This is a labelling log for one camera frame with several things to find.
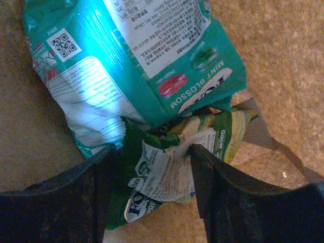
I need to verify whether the green snack packet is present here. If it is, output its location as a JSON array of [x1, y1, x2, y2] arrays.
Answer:
[[106, 107, 257, 230]]

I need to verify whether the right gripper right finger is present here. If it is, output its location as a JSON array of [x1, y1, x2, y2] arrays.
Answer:
[[189, 144, 323, 242]]

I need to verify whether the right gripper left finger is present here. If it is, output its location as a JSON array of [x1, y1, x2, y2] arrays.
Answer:
[[1, 144, 117, 242]]

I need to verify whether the teal mint candy bag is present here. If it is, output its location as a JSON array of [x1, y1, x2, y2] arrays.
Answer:
[[23, 1, 247, 158]]

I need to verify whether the brown paper bag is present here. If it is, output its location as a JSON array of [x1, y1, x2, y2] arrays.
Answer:
[[0, 0, 324, 243]]

